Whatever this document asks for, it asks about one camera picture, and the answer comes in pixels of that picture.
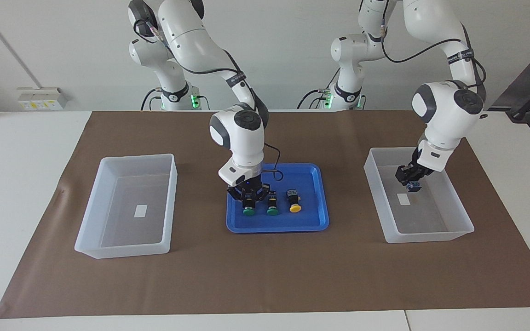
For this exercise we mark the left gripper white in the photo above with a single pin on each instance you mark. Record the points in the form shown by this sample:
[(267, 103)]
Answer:
[(435, 154)]

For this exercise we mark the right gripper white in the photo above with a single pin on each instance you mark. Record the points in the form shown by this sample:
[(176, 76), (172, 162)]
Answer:
[(239, 174)]

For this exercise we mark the yellow push button switch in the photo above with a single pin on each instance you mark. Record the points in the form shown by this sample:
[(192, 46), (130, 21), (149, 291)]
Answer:
[(414, 185), (295, 208)]

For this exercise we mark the green push button switch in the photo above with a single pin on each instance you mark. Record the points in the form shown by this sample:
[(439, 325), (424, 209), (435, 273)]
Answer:
[(272, 211), (248, 212)]

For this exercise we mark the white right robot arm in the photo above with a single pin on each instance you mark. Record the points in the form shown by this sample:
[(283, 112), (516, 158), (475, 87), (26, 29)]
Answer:
[(242, 138)]

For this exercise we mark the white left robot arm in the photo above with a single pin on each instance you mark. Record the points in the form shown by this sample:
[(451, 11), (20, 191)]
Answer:
[(449, 110)]

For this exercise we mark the small white label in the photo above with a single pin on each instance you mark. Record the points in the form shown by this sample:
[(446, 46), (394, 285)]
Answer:
[(403, 199), (141, 210)]

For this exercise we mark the translucent white plastic box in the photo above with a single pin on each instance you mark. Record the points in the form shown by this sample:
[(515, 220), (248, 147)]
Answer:
[(430, 220), (122, 230)]

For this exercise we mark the blue plastic tray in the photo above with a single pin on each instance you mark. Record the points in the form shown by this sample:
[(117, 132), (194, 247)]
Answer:
[(311, 220)]

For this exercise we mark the brown paper table mat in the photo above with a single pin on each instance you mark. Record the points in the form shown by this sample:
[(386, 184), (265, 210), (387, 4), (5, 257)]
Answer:
[(265, 276)]

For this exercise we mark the white wall socket box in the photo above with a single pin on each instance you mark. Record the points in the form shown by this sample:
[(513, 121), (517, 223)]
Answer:
[(39, 99)]

